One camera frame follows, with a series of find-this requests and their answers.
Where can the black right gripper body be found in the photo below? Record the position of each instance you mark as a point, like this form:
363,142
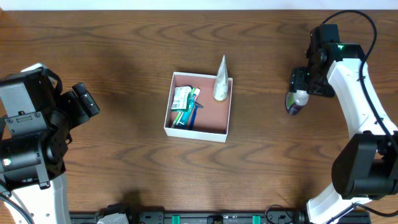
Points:
299,81

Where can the white and green soap packet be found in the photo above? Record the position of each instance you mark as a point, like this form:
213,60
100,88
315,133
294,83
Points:
182,98

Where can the small teal toothpaste tube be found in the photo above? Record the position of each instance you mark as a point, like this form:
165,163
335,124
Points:
184,117

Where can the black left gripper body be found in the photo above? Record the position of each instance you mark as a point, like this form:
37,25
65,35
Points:
86,100

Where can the blue disposable razor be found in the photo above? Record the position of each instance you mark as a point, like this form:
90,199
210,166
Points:
194,114

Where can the green and white toothbrush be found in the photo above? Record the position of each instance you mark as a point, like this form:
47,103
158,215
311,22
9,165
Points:
174,124

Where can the white bamboo print tube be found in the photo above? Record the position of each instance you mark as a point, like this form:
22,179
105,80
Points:
221,86

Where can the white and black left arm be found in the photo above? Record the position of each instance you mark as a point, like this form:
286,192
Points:
33,179

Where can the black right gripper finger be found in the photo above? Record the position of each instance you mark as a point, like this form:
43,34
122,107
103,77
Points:
296,80
303,81

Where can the black rail with green clips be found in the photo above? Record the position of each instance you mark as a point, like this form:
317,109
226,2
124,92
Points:
121,213

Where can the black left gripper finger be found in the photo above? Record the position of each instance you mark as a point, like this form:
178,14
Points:
86,100
73,108

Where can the white box with pink interior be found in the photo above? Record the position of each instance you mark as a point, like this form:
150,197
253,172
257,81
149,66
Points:
212,121

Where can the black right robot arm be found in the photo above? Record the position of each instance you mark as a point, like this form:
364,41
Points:
366,169

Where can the clear pump bottle blue liquid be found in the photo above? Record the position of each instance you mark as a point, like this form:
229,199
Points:
295,101

